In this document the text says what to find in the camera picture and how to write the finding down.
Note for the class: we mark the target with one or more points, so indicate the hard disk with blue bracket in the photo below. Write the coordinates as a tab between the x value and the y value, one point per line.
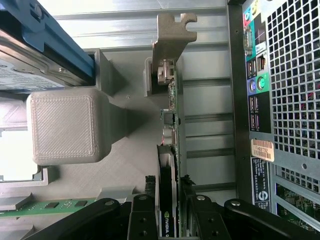
37	62

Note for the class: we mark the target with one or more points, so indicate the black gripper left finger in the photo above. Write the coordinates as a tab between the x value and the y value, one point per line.
142	217

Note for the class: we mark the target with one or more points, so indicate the green RAM stick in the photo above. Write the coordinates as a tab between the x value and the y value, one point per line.
37	207

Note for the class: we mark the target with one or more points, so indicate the grey plastic parts rack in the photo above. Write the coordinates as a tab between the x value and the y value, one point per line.
62	125

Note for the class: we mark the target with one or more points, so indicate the black open PC case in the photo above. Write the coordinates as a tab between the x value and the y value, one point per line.
240	75

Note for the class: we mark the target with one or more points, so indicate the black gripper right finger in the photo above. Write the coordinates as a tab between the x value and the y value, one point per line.
207	220

